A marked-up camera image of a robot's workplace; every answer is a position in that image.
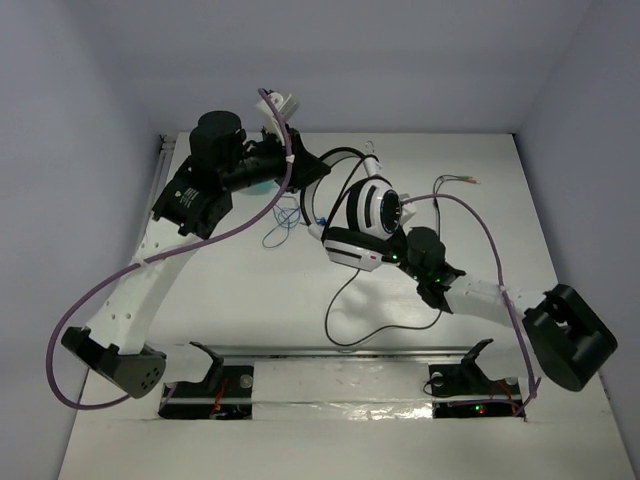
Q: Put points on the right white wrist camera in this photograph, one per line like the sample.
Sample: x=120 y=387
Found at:
x=408 y=209

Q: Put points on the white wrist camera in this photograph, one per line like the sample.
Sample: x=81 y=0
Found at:
x=408 y=209
x=285 y=104

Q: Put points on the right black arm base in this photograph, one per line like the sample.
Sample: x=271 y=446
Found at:
x=463 y=391

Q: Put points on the aluminium frame rail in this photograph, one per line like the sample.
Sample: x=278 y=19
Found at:
x=128 y=295

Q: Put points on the teal cat ear headphones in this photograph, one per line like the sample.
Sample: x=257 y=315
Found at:
x=259 y=189

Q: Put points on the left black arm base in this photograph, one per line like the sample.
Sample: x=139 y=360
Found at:
x=225 y=393

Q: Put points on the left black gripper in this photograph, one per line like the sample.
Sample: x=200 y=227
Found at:
x=295 y=163

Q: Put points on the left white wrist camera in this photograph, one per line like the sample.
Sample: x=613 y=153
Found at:
x=285 y=104

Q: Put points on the white black headphones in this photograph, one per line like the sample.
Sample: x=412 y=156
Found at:
x=364 y=227

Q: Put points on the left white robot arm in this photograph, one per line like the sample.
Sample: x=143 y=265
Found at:
x=107 y=328

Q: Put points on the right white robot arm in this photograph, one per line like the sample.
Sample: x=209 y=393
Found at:
x=560 y=336

